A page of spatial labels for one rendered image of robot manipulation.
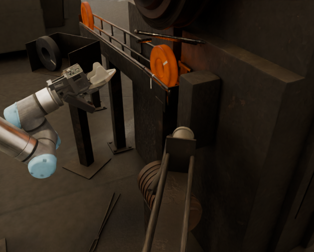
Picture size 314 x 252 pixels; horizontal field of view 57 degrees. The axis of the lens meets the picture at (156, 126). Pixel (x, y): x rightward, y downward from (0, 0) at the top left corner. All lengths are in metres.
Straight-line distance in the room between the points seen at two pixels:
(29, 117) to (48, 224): 0.70
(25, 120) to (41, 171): 0.17
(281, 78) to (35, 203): 1.31
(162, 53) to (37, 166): 0.53
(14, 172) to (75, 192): 0.41
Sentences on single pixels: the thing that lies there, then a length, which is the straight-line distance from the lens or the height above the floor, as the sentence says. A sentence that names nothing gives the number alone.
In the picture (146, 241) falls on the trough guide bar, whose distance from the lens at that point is 0.53.
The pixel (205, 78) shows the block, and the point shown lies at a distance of 0.83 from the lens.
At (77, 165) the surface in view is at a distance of 1.76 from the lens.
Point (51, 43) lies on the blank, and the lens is 1.40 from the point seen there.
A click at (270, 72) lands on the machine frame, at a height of 0.87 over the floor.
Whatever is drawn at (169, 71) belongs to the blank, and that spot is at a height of 0.75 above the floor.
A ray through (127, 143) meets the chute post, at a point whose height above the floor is 0.01.
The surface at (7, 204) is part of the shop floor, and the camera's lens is 1.69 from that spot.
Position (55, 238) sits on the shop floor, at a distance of 1.47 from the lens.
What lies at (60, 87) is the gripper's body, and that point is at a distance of 0.95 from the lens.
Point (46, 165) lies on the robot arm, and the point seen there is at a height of 0.60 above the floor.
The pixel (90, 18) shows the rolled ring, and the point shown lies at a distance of 1.97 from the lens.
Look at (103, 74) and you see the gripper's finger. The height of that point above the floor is 0.76.
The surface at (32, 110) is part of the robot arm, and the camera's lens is 0.95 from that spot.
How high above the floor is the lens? 1.14
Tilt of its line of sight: 34 degrees down
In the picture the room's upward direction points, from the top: straight up
